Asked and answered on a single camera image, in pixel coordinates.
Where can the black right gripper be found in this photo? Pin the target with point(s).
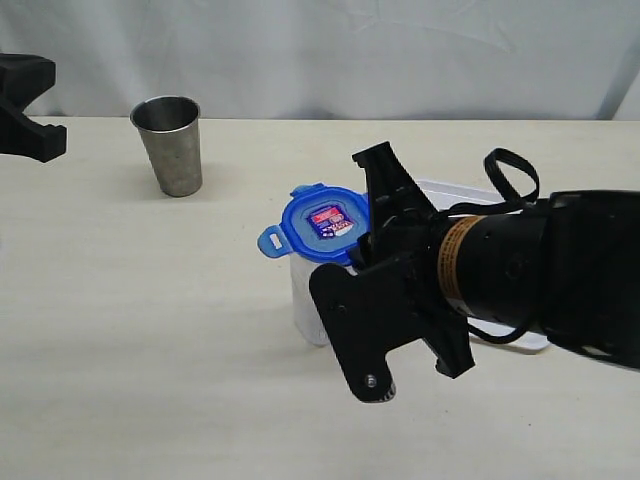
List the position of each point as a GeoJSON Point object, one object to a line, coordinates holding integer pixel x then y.
{"type": "Point", "coordinates": [405, 227]}

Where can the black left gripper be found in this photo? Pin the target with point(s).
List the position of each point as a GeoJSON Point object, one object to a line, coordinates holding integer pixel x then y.
{"type": "Point", "coordinates": [24, 78]}

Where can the blue plastic lid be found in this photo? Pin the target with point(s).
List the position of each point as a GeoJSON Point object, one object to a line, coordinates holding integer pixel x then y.
{"type": "Point", "coordinates": [321, 223]}

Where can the clear plastic container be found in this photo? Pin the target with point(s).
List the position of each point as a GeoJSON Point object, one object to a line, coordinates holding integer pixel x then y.
{"type": "Point", "coordinates": [305, 315]}

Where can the stainless steel cup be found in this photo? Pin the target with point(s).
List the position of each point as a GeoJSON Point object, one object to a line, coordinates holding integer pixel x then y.
{"type": "Point", "coordinates": [169, 130]}

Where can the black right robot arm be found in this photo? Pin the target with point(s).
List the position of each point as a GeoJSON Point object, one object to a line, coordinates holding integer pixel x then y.
{"type": "Point", "coordinates": [565, 266]}

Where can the white rectangular tray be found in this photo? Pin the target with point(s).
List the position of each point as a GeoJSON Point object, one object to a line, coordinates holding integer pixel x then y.
{"type": "Point", "coordinates": [444, 196]}

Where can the white backdrop curtain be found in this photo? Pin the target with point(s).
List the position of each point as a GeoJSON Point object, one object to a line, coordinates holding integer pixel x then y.
{"type": "Point", "coordinates": [337, 59]}

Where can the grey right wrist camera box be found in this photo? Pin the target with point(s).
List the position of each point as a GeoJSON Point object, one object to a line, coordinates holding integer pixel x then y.
{"type": "Point", "coordinates": [365, 330]}

